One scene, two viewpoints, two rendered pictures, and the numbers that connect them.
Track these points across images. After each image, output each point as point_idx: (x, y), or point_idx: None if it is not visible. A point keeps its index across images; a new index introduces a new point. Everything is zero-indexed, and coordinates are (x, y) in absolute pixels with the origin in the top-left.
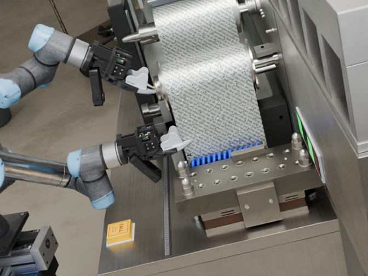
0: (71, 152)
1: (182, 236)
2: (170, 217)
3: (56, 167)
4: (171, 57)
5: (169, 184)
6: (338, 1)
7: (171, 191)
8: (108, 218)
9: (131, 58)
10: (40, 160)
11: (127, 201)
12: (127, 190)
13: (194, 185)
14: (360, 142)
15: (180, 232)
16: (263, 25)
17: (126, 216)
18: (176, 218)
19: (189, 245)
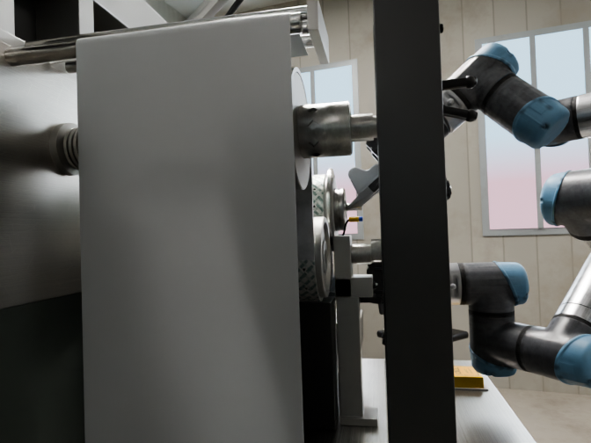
0: (514, 264)
1: (369, 368)
2: (385, 385)
3: (565, 294)
4: (298, 194)
5: (387, 424)
6: None
7: (383, 413)
8: (499, 403)
9: (366, 145)
10: (585, 268)
11: (473, 417)
12: (485, 437)
13: (336, 313)
14: None
15: (372, 372)
16: (62, 204)
17: (463, 400)
18: (376, 382)
19: (362, 362)
